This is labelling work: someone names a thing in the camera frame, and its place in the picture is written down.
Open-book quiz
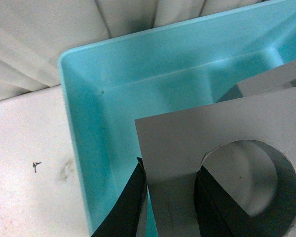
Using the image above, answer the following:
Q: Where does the light blue plastic box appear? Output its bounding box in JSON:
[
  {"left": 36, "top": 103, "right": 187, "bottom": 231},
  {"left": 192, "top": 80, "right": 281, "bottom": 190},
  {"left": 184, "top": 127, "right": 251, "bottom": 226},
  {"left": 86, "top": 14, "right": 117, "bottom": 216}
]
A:
[{"left": 59, "top": 0, "right": 296, "bottom": 234}]

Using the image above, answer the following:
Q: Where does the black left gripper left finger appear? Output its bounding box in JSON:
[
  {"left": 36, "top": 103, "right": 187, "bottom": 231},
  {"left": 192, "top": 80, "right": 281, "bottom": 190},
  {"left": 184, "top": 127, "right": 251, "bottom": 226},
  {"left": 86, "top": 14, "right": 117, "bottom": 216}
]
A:
[{"left": 92, "top": 157, "right": 148, "bottom": 237}]

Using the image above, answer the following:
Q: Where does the gray block with square recess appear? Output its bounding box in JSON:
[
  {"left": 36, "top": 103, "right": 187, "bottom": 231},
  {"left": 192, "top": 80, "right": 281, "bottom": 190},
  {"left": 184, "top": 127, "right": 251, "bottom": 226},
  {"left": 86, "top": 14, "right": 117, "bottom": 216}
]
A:
[{"left": 218, "top": 60, "right": 296, "bottom": 102}]

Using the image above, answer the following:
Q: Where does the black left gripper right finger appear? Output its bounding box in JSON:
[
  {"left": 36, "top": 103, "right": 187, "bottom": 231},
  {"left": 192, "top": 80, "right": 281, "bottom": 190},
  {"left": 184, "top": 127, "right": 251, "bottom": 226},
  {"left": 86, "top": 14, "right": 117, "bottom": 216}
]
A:
[{"left": 195, "top": 166, "right": 263, "bottom": 237}]

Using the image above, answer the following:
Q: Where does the white pleated curtain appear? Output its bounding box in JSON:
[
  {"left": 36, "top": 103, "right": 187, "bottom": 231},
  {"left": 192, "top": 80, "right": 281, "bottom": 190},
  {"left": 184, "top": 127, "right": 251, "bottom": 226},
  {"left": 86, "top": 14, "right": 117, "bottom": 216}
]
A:
[{"left": 0, "top": 0, "right": 274, "bottom": 103}]

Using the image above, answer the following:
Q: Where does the gray block with round hole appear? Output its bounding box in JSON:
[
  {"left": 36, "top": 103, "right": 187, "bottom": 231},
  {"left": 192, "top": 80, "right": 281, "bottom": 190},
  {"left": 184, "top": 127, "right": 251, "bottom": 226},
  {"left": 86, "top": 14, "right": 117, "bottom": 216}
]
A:
[{"left": 135, "top": 87, "right": 296, "bottom": 237}]

